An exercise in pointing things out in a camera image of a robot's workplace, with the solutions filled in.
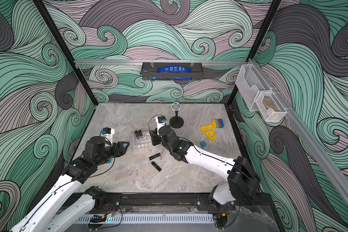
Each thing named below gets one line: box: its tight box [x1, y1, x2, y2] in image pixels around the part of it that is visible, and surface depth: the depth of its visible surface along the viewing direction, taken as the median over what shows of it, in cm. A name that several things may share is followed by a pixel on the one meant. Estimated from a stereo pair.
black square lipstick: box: [150, 161, 162, 173], surface depth 87 cm
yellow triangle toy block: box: [200, 124, 216, 142], surface depth 105 cm
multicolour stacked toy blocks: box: [211, 118, 225, 129], surface depth 106 cm
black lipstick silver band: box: [148, 152, 161, 161], surface depth 91 cm
